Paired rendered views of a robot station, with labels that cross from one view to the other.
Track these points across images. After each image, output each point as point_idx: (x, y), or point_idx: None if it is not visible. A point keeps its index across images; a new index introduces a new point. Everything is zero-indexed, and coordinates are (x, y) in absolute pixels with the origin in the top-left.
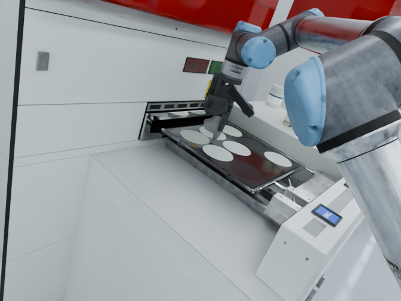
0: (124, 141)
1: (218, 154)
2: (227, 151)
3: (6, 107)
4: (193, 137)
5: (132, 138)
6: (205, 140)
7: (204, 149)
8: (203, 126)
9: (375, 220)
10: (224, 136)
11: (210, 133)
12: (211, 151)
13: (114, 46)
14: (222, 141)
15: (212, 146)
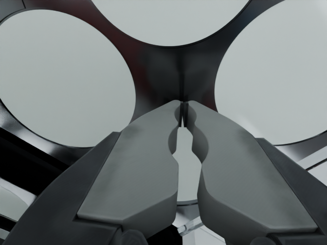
0: (211, 236)
1: (320, 86)
2: (260, 28)
3: None
4: (191, 171)
5: (200, 232)
6: (184, 131)
7: (275, 139)
8: (32, 129)
9: None
10: (46, 25)
11: (80, 101)
12: (289, 113)
13: None
14: (131, 42)
15: (229, 106)
